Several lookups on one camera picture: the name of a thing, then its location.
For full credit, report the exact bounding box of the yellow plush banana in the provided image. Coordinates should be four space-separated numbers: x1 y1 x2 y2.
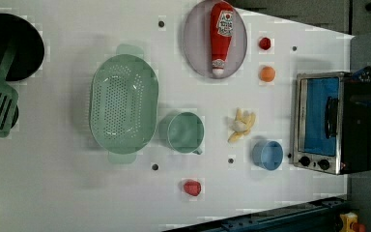
228 108 256 143

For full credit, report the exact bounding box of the green mug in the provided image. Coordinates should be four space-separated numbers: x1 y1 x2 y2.
158 112 205 155

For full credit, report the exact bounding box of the green perforated colander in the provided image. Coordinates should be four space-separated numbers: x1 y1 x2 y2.
89 43 158 164

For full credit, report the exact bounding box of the large red strawberry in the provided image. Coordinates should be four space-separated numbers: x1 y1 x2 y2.
183 180 202 196

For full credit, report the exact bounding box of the grey round plate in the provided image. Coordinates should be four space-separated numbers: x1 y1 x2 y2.
183 0 247 79

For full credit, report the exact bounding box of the orange plush fruit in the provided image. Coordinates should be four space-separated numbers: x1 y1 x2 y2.
260 66 276 82

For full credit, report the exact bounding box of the red plush ketchup bottle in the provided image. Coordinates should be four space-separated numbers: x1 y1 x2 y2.
210 1 234 77

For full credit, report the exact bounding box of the small red strawberry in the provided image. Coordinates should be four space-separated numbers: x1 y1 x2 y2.
259 37 271 50

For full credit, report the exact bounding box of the silver black toaster oven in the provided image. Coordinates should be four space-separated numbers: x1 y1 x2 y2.
293 72 371 175

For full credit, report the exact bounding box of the green slotted spatula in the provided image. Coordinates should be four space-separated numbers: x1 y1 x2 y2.
0 40 18 138

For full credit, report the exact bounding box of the yellow toy at corner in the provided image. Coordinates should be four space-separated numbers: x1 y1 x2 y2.
339 212 366 232

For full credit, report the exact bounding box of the black round pan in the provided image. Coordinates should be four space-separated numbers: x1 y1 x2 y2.
0 14 44 81

